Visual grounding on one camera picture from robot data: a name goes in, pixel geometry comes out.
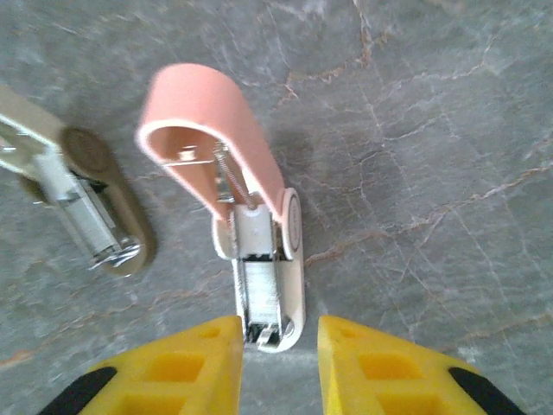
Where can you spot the olive beige mini stapler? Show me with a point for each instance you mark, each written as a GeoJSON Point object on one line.
{"type": "Point", "coordinates": [95, 151]}

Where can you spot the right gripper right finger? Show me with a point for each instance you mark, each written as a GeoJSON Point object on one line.
{"type": "Point", "coordinates": [389, 380]}

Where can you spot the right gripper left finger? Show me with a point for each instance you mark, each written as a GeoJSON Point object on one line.
{"type": "Point", "coordinates": [173, 380]}

